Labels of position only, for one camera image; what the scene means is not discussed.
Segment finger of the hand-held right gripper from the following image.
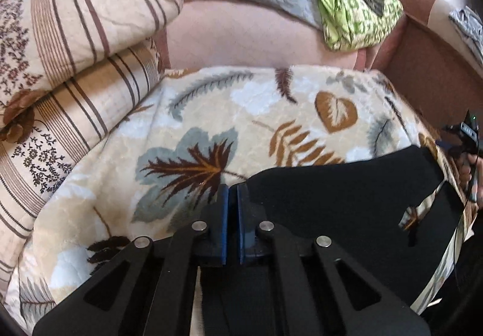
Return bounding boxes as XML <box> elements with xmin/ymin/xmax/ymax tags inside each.
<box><xmin>434</xmin><ymin>139</ymin><xmax>462</xmax><ymax>152</ymax></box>

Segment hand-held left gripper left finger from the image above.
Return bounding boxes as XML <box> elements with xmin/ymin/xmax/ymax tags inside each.
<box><xmin>33</xmin><ymin>184</ymin><xmax>229</xmax><ymax>336</ymax></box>

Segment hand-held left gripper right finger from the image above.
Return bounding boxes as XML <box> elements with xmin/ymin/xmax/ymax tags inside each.
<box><xmin>237</xmin><ymin>183</ymin><xmax>431</xmax><ymax>336</ymax></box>

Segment black pants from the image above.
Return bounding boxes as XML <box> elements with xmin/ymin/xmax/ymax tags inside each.
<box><xmin>200</xmin><ymin>145</ymin><xmax>474</xmax><ymax>336</ymax></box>

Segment person's right hand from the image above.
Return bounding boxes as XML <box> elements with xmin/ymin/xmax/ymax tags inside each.
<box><xmin>457</xmin><ymin>153</ymin><xmax>483</xmax><ymax>210</ymax></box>

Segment grey crumpled cloth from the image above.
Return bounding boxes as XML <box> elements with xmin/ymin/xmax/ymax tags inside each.
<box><xmin>449</xmin><ymin>5</ymin><xmax>483</xmax><ymax>61</ymax></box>

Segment leaf printed blanket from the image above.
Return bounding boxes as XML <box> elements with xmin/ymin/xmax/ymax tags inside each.
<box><xmin>8</xmin><ymin>66</ymin><xmax>476</xmax><ymax>336</ymax></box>

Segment green patterned cloth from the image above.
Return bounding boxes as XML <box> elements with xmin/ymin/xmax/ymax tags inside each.
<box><xmin>285</xmin><ymin>0</ymin><xmax>404</xmax><ymax>51</ymax></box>

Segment pink brown sofa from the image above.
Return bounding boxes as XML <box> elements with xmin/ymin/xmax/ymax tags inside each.
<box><xmin>155</xmin><ymin>0</ymin><xmax>483</xmax><ymax>140</ymax></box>

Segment striped floral quilt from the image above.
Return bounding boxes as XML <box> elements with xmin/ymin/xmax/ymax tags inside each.
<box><xmin>0</xmin><ymin>0</ymin><xmax>185</xmax><ymax>272</ymax></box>

